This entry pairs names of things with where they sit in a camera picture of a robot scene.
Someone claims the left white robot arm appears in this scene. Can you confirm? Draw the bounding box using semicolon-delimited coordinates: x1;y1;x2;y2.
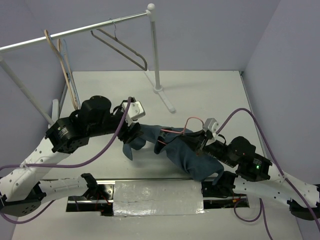
0;95;146;217

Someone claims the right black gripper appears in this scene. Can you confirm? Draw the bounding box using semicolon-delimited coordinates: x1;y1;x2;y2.
177;128;236;167

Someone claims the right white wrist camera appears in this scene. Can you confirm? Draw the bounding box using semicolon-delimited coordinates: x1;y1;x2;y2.
202;118;219;146

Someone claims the wooden hanger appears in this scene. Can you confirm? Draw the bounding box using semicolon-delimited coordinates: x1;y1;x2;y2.
43;29;79;110

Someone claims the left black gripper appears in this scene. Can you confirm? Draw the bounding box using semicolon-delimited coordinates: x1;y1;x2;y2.
88;99;144;144

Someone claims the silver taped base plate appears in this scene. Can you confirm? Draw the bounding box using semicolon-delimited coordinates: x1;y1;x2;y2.
66;178;250;217

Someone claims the blue wire hanger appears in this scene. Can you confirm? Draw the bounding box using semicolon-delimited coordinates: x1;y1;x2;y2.
60;38;81;110

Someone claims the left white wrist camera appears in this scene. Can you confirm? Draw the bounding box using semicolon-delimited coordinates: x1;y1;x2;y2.
125;97;146;125

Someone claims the pink wire hanger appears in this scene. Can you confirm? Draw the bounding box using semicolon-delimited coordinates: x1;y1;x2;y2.
157;116;206;147

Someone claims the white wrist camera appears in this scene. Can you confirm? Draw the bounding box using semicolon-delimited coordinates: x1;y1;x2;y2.
202;118;219;146
125;97;146;125

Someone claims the blue t shirt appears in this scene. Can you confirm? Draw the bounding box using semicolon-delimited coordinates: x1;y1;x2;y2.
122;124;224;182

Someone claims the grey plastic hanger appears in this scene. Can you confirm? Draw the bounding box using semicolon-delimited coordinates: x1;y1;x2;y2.
90;19;148;71

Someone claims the white clothes rack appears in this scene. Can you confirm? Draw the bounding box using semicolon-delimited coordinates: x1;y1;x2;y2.
0;3;176;125

